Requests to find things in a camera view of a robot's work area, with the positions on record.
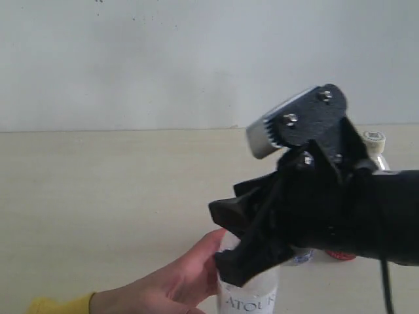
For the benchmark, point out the yellow sleeved forearm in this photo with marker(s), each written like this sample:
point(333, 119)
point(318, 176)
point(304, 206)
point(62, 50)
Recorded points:
point(49, 306)

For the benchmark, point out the bare human hand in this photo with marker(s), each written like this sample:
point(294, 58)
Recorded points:
point(178, 287)

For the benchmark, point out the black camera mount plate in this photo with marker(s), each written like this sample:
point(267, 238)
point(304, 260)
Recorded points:
point(314, 114)

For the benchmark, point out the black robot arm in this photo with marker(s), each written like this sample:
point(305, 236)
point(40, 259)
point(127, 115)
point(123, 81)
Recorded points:
point(394, 210)

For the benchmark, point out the clear labelled plastic bottle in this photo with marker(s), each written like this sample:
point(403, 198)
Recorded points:
point(258, 296)

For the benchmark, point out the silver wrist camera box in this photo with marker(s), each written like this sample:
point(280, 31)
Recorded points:
point(260, 142)

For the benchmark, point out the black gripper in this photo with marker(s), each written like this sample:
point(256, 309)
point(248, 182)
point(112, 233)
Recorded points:
point(321, 206)

